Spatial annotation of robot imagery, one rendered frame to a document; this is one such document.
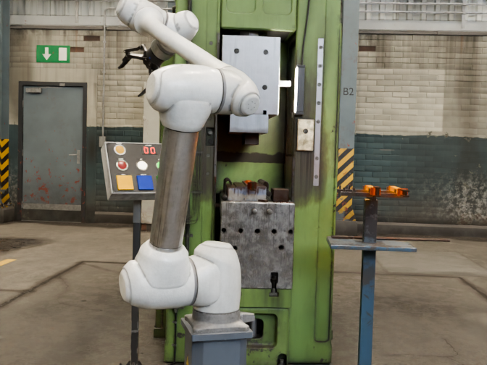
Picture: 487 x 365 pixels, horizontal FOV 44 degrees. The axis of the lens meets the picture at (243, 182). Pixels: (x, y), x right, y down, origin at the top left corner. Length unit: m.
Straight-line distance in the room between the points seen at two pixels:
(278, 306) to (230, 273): 1.28
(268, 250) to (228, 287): 1.20
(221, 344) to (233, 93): 0.79
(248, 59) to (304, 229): 0.96
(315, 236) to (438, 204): 6.09
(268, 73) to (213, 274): 1.51
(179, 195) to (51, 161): 8.05
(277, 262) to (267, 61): 1.04
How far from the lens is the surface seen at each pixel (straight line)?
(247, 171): 3.62
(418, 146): 9.25
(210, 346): 1.97
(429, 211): 9.33
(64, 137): 9.69
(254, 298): 3.18
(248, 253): 3.13
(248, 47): 3.19
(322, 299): 3.44
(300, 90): 3.29
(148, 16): 2.13
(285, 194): 3.17
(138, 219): 3.08
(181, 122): 1.68
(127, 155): 3.00
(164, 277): 1.84
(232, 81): 1.72
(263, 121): 3.15
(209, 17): 3.35
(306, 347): 3.50
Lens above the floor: 1.18
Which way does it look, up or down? 3 degrees down
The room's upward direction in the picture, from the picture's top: 2 degrees clockwise
